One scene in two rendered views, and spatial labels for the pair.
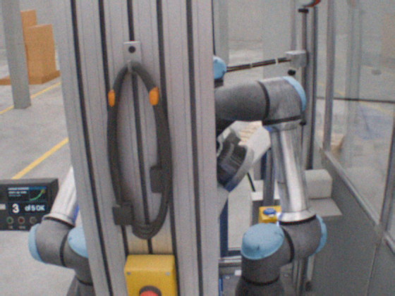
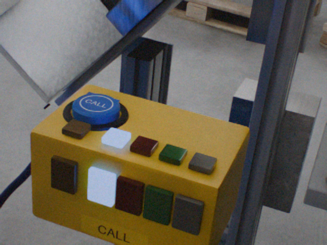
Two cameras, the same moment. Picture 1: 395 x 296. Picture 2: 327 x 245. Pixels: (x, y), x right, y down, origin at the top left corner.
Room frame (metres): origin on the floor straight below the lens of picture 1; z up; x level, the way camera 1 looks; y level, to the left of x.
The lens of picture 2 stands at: (1.14, -0.46, 1.32)
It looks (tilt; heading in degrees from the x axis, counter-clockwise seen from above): 31 degrees down; 19
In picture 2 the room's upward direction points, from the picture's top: 6 degrees clockwise
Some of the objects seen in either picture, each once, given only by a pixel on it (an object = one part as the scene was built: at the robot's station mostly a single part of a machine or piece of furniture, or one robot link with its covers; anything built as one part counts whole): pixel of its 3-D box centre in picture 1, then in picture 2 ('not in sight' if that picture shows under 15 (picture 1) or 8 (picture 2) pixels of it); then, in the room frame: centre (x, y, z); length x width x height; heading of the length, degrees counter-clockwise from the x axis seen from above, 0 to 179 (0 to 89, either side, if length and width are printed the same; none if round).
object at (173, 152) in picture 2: not in sight; (172, 154); (1.49, -0.35, 1.08); 0.02 x 0.02 x 0.01; 1
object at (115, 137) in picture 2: not in sight; (116, 138); (1.49, -0.30, 1.08); 0.02 x 0.02 x 0.01; 1
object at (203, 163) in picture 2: not in sight; (202, 163); (1.49, -0.37, 1.08); 0.02 x 0.02 x 0.01; 1
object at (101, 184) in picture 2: not in sight; (101, 187); (1.46, -0.30, 1.04); 0.02 x 0.01 x 0.03; 91
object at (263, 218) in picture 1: (280, 223); (140, 177); (1.52, -0.31, 1.02); 0.16 x 0.10 x 0.11; 91
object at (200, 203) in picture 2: not in sight; (187, 214); (1.46, -0.37, 1.04); 0.02 x 0.01 x 0.03; 91
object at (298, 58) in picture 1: (296, 58); not in sight; (2.24, -0.52, 1.53); 0.10 x 0.07 x 0.09; 126
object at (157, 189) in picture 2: not in sight; (158, 205); (1.46, -0.35, 1.04); 0.02 x 0.01 x 0.03; 91
